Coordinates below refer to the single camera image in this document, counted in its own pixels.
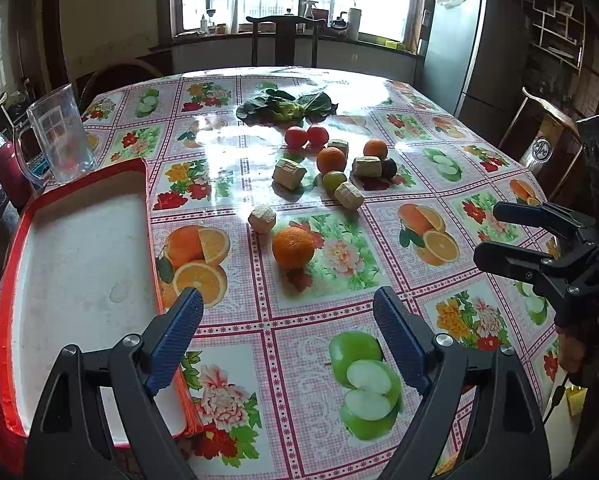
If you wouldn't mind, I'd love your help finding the dark plum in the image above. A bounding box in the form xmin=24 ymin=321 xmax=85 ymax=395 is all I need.
xmin=381 ymin=158 xmax=397 ymax=180

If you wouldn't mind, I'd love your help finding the green apple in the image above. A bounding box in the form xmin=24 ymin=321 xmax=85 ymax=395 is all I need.
xmin=322 ymin=170 xmax=347 ymax=195

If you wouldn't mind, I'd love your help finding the red tomato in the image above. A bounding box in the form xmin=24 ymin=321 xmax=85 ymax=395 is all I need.
xmin=306 ymin=125 xmax=329 ymax=148
xmin=284 ymin=126 xmax=308 ymax=150

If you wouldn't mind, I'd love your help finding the large front orange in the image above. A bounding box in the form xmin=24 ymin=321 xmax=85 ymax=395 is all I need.
xmin=272 ymin=226 xmax=315 ymax=270

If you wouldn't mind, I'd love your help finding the round yam piece front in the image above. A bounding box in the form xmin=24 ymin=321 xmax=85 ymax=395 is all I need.
xmin=248 ymin=205 xmax=277 ymax=234

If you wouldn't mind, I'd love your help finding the person's right hand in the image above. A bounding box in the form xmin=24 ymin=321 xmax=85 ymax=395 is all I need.
xmin=557 ymin=318 xmax=599 ymax=387

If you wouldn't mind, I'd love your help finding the wooden chair right side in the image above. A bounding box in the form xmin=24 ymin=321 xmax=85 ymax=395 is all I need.
xmin=498 ymin=87 xmax=584 ymax=202

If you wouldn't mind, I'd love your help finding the red rimmed white tray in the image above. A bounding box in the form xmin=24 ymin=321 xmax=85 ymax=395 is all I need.
xmin=0 ymin=156 xmax=203 ymax=449

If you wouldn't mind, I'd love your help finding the grey refrigerator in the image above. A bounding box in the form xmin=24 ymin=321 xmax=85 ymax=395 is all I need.
xmin=418 ymin=0 xmax=529 ymax=144

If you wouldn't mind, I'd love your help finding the magenta thermos bottle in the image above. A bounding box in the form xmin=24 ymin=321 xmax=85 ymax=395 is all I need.
xmin=0 ymin=141 xmax=34 ymax=214

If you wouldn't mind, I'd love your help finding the floral fruit print tablecloth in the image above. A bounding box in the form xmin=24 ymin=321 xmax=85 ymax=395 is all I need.
xmin=83 ymin=68 xmax=557 ymax=479

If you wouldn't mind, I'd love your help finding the white paper towel roll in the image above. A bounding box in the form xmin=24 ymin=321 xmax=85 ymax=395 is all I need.
xmin=346 ymin=8 xmax=361 ymax=41

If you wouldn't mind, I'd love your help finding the dark teapot on sill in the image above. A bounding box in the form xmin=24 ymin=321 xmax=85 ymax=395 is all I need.
xmin=328 ymin=12 xmax=348 ymax=37

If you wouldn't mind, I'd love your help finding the green leafy vegetable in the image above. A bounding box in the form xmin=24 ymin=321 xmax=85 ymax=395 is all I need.
xmin=236 ymin=88 xmax=339 ymax=126

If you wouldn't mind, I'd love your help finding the clear plastic pitcher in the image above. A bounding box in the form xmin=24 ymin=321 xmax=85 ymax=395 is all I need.
xmin=13 ymin=84 xmax=97 ymax=188

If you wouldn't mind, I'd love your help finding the spray bottle on sill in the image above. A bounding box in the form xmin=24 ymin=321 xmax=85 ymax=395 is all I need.
xmin=303 ymin=0 xmax=317 ymax=20

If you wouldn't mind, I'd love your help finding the dark wooden chair far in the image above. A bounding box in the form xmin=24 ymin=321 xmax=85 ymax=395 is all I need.
xmin=246 ymin=15 xmax=327 ymax=68

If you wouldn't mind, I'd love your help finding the wooden wall shelf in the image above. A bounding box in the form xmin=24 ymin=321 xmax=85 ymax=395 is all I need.
xmin=521 ymin=0 xmax=586 ymax=73

